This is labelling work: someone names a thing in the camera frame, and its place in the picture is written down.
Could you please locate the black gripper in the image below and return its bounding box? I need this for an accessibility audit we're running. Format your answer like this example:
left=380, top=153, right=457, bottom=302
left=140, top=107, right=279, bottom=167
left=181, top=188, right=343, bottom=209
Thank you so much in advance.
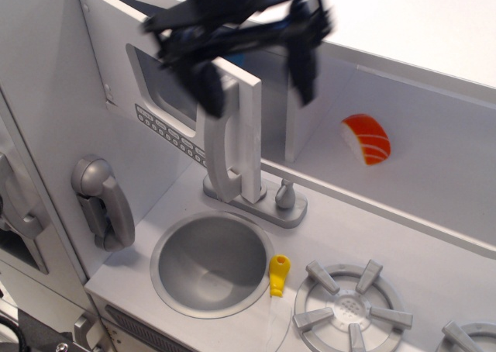
left=143, top=0, right=331, bottom=118

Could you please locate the white toy microwave door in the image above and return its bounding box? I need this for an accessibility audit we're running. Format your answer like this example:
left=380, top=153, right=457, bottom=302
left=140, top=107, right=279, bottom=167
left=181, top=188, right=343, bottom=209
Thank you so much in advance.
left=80, top=0, right=262, bottom=203

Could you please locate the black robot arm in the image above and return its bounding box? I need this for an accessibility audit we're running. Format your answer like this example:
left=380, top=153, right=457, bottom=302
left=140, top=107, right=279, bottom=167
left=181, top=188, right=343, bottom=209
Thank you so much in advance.
left=142, top=0, right=332, bottom=118

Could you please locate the blue plastic bowl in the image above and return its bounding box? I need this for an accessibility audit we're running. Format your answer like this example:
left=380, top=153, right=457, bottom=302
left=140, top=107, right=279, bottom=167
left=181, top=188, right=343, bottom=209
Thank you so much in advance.
left=228, top=53, right=245, bottom=67

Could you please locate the grey toy faucet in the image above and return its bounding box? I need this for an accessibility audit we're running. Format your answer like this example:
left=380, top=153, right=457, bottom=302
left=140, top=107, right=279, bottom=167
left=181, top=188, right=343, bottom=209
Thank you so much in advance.
left=202, top=173, right=308, bottom=229

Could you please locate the orange salmon sushi toy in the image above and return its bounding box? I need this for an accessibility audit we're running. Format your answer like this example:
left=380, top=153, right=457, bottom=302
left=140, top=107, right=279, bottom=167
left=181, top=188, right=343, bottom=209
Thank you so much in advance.
left=340, top=113, right=391, bottom=166

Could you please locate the white toy kitchen cabinet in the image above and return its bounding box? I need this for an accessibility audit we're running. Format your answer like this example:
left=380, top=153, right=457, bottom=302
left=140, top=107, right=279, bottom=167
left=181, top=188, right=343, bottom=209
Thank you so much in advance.
left=1, top=0, right=495, bottom=351

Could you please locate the grey toy sink basin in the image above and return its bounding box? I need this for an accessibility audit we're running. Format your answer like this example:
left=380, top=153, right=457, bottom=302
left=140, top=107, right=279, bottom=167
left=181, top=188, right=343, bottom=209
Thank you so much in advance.
left=150, top=211, right=274, bottom=319

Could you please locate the grey toy stove burner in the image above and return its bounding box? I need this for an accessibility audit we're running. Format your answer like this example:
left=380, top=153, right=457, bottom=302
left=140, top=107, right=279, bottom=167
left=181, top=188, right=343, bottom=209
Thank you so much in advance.
left=293, top=260, right=413, bottom=351

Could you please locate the yellow handled toy knife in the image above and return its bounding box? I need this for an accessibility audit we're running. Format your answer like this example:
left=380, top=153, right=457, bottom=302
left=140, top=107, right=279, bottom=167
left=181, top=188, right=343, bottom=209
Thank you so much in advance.
left=268, top=254, right=294, bottom=352

